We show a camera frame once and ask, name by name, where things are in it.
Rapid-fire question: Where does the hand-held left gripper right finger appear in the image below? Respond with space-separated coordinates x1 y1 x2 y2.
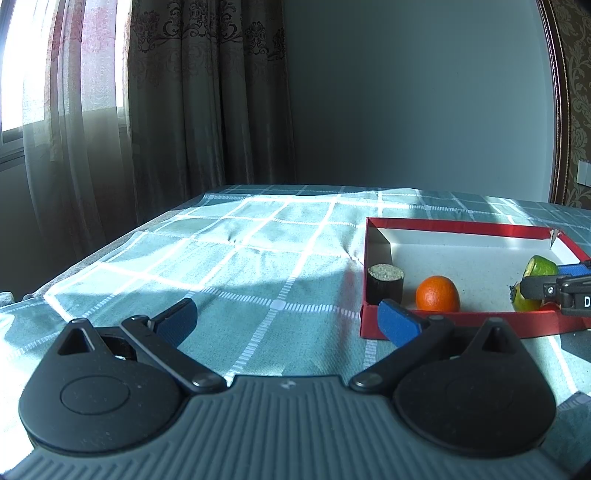
349 298 531 396

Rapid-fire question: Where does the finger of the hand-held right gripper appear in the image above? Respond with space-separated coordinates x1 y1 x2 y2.
556 260 591 278
509 275 571 302

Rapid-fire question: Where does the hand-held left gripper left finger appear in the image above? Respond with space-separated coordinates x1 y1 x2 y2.
46 298 227 396

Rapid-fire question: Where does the green lime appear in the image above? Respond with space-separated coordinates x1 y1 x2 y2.
513 255 560 311

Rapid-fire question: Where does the black toy sushi roll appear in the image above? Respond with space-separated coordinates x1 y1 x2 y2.
367 263 406 306

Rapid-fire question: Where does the red cardboard box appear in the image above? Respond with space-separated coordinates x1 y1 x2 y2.
360 217 591 341

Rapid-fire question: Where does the orange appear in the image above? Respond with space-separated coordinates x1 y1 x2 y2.
416 275 461 313

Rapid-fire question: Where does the green checked tablecloth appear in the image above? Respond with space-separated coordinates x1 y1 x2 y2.
0 185 591 480

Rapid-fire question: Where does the sheer white curtain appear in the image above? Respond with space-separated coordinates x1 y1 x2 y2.
0 0 139 301

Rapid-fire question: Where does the brown patterned curtain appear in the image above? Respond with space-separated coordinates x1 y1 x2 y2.
127 0 296 227

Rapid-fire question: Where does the window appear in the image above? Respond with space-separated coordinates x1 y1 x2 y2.
0 0 132 167

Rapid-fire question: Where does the dark wooden wall moulding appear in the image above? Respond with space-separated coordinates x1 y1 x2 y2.
536 0 576 204

